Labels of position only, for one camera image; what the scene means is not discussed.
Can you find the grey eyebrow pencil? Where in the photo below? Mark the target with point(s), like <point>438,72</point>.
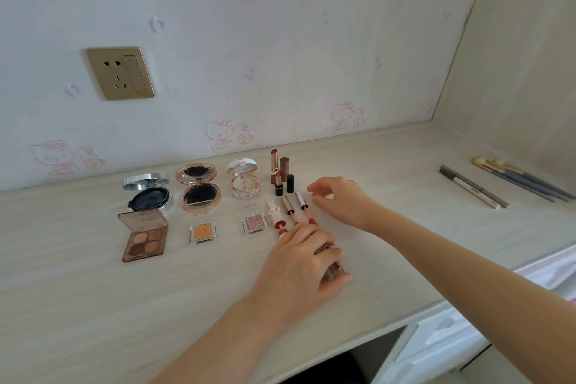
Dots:
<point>450,171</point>

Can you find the orange single eyeshadow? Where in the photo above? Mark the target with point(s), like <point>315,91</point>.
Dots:
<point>203,232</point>

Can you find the person's left forearm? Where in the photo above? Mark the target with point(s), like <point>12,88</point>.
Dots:
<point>211,347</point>

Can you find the rose gold brown lipstick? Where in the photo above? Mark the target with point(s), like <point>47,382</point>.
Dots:
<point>274,163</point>

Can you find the silver wand cap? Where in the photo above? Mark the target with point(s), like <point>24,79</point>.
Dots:
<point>300,199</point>

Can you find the white grey eyeliner pen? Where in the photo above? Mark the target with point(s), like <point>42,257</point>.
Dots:
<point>472,190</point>

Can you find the gold wall socket plate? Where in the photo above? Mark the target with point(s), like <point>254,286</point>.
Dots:
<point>120,73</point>

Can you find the brown lipstick cap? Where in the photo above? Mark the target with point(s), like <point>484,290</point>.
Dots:
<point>284,167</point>

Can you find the brown eyeshadow quad palette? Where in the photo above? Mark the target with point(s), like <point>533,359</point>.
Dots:
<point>144,239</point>

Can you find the person's right forearm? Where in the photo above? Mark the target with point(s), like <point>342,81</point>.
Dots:
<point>486,284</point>

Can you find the small black case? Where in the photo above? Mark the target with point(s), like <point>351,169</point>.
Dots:
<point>279,188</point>

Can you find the person's left hand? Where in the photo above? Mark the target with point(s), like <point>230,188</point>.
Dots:
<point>292,275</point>

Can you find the silver round cushion compact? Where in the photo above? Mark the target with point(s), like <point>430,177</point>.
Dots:
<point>150,199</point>

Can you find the light wooden side panel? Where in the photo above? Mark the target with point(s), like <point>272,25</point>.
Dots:
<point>517,59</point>

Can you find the white round blush compact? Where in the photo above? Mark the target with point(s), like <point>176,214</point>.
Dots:
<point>245,185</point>

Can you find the rose gold floral compact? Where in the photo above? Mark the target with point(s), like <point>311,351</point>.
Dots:
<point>200,194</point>

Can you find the pink glitter single eyeshadow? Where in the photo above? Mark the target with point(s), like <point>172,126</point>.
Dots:
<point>254,223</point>

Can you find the black lipstick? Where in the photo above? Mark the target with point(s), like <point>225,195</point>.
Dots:
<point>290,183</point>

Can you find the person's right hand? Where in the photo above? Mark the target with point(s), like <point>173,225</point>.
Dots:
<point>351,203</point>

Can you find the set of makeup brushes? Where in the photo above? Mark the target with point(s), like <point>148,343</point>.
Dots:
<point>531,190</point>

